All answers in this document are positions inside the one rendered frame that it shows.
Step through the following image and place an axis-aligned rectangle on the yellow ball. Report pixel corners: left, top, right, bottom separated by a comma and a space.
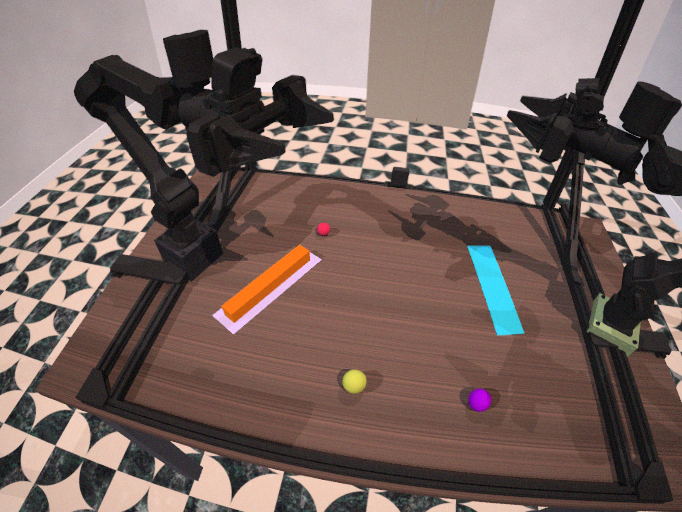
342, 369, 367, 394

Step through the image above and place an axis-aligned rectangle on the lavender rectangle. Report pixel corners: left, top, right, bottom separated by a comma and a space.
213, 253, 322, 334

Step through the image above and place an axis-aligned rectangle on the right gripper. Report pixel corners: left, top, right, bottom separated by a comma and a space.
186, 75, 334, 177

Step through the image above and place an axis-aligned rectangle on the cyan rectangle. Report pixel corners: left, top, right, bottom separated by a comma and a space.
467, 246, 524, 335

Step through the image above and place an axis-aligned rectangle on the orange bar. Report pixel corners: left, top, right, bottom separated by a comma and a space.
222, 245, 310, 323

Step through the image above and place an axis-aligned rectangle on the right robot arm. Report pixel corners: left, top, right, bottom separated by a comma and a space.
74, 30, 263, 249

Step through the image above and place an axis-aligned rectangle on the purple ball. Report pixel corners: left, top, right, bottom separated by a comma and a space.
468, 389, 491, 412

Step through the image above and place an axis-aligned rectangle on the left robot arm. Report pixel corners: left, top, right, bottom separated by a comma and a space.
571, 78, 682, 337

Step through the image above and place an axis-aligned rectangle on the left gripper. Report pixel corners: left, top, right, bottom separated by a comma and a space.
507, 92, 613, 163

